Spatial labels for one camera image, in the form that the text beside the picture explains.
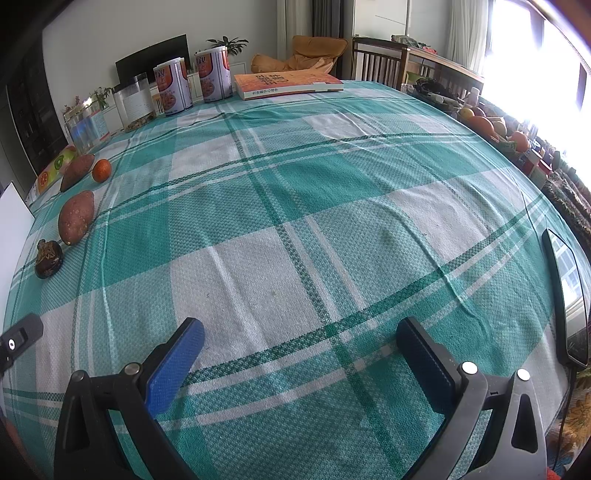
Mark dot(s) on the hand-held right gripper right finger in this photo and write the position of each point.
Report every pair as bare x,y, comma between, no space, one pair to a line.
425,364

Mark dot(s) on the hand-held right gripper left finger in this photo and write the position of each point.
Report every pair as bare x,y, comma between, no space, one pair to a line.
175,364

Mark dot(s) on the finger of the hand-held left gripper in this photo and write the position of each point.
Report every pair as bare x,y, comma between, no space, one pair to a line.
21,339

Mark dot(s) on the dark mangosteen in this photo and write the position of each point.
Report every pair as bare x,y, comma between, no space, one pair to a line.
48,259

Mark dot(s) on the white board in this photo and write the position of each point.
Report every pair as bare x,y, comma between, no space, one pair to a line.
11,217

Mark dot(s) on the rounded sweet potato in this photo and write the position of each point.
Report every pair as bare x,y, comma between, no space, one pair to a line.
76,224

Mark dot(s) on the black smartphone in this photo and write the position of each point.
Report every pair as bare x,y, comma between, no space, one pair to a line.
568,295

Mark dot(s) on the floral cushion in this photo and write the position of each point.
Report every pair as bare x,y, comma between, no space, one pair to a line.
577,420

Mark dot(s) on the fruit-print carton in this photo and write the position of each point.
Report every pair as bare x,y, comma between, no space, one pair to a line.
51,170

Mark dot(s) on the long sweet potato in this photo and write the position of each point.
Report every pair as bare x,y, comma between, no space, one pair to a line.
77,171

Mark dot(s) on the teal plaid tablecloth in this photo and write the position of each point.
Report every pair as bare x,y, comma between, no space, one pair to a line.
300,230

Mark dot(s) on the small orange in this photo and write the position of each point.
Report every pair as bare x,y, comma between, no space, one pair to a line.
101,170

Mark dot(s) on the black tall cabinet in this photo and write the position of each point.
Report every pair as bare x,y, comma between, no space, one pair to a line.
27,120

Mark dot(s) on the glass jar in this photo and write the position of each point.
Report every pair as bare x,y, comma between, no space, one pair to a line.
85,129

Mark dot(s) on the dark fringed cloth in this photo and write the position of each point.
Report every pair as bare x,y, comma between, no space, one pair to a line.
570,198

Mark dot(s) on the row of small bottles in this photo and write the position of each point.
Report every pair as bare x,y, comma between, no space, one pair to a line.
540,159

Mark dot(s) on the fruit basket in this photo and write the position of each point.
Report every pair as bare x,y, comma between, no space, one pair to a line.
501,138

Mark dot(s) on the red flowers in vase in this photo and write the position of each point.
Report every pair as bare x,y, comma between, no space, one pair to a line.
74,104

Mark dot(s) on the orange in basket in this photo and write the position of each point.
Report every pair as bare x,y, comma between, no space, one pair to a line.
480,124
520,141

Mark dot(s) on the green potted plant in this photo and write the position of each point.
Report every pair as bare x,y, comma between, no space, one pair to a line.
99,95

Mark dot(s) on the clear jar with black lid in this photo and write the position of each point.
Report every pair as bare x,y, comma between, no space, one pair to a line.
134,104

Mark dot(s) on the white bottle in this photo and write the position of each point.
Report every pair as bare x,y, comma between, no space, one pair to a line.
473,96

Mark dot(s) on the printed tin can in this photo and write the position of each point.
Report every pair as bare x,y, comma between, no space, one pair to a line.
173,90
212,76

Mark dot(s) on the black basket of clutter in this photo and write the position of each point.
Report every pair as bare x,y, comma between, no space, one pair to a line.
429,87

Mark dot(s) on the wooden side table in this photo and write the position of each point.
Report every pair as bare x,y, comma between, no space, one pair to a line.
443,64

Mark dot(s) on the orange book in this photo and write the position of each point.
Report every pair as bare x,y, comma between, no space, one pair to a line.
286,84

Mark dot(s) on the black television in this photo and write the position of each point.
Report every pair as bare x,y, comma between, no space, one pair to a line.
147,57

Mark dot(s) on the dark wooden chair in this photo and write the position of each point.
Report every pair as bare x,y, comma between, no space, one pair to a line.
376,60

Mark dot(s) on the window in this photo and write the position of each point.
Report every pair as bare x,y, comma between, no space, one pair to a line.
540,69

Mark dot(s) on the clutter on side table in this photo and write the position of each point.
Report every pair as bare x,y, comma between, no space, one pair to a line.
411,41

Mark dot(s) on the large leafy potted plant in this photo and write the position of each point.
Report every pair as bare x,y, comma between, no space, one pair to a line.
228,44

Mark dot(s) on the orange lounge chair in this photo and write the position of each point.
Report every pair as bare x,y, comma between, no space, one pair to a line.
304,53

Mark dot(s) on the white curtain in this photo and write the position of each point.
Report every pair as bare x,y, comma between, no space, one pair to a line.
466,32

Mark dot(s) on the grey curtain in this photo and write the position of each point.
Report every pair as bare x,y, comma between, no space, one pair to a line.
325,18

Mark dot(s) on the covered standing air conditioner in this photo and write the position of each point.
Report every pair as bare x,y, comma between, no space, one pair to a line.
293,18

